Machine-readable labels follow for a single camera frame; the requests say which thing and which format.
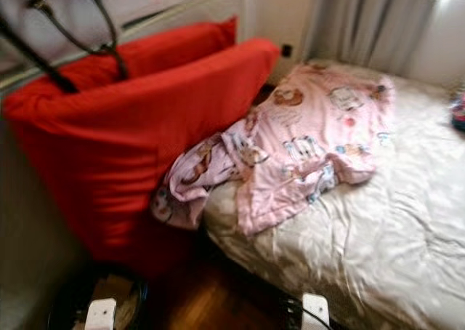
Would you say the large red mattress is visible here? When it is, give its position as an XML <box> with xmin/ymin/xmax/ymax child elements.
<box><xmin>2</xmin><ymin>38</ymin><xmax>280</xmax><ymax>280</ymax></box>

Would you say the black forked tube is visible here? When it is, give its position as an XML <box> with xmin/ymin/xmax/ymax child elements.
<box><xmin>29</xmin><ymin>0</ymin><xmax>130</xmax><ymax>81</ymax></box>

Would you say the black waste bin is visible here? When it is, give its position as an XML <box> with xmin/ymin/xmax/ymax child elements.
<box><xmin>47</xmin><ymin>265</ymin><xmax>150</xmax><ymax>330</ymax></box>

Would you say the thin red mattress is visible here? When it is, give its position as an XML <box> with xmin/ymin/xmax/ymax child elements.
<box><xmin>69</xmin><ymin>17</ymin><xmax>239</xmax><ymax>80</ymax></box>

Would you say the pink cartoon bear blanket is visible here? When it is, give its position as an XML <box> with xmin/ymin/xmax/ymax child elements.
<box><xmin>151</xmin><ymin>63</ymin><xmax>395</xmax><ymax>236</ymax></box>

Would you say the bed with grey floral sheet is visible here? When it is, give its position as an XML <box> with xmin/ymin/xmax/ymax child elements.
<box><xmin>203</xmin><ymin>57</ymin><xmax>465</xmax><ymax>330</ymax></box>

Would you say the grey curtain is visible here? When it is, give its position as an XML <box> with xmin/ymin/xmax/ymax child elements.
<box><xmin>302</xmin><ymin>0</ymin><xmax>444</xmax><ymax>76</ymax></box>

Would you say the blue red star pillow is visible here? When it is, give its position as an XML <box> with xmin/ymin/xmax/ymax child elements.
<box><xmin>450</xmin><ymin>90</ymin><xmax>465</xmax><ymax>132</ymax></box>

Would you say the thick black strap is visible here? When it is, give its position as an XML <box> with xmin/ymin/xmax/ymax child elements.
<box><xmin>0</xmin><ymin>14</ymin><xmax>79</xmax><ymax>94</ymax></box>

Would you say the grey metal bed rail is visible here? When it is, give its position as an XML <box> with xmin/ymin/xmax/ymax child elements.
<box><xmin>0</xmin><ymin>0</ymin><xmax>244</xmax><ymax>98</ymax></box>

